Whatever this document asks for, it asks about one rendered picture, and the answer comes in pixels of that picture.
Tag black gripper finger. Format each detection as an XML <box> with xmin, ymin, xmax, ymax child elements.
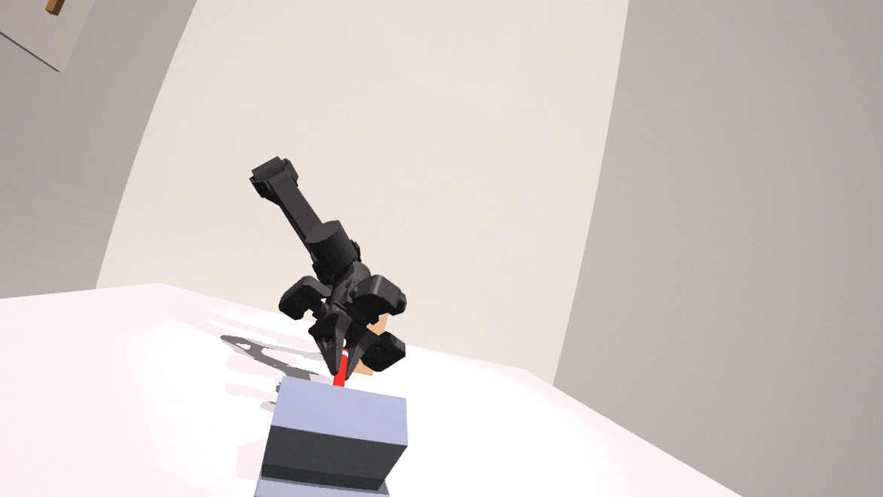
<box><xmin>308</xmin><ymin>309</ymin><xmax>353</xmax><ymax>376</ymax></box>
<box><xmin>344</xmin><ymin>331</ymin><xmax>381</xmax><ymax>382</ymax></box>

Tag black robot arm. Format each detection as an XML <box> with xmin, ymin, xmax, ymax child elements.
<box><xmin>249</xmin><ymin>157</ymin><xmax>407</xmax><ymax>325</ymax></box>

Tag red peg with white band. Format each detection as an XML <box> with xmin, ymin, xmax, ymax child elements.
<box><xmin>333</xmin><ymin>349</ymin><xmax>348</xmax><ymax>387</ymax></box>

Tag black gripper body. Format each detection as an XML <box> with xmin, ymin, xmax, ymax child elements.
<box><xmin>278</xmin><ymin>275</ymin><xmax>406</xmax><ymax>373</ymax></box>

